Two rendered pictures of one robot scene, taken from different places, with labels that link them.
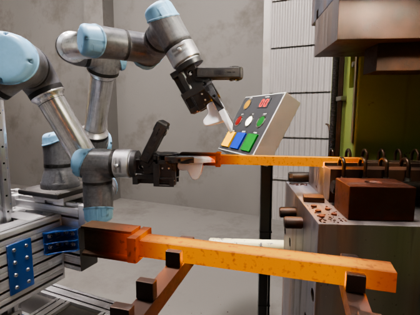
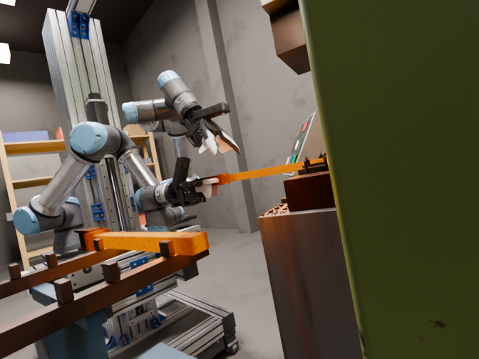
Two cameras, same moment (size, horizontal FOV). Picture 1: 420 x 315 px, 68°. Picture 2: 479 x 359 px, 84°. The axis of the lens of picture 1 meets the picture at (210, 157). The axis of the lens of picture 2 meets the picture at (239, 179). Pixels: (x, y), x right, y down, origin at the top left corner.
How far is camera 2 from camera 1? 0.41 m
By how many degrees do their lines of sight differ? 24
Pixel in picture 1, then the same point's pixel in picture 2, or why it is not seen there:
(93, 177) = (147, 206)
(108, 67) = (177, 128)
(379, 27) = not seen: hidden behind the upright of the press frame
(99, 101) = (180, 154)
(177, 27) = (174, 87)
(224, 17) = not seen: hidden behind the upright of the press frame
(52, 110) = (129, 165)
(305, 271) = (150, 245)
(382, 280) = (184, 245)
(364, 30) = (297, 39)
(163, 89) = (276, 136)
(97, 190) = (151, 214)
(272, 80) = not seen: hidden behind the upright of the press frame
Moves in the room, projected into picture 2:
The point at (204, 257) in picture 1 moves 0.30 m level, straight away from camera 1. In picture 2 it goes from (113, 242) to (200, 209)
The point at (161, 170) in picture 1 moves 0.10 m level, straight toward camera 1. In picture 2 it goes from (184, 194) to (170, 198)
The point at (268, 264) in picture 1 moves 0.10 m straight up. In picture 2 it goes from (136, 242) to (123, 179)
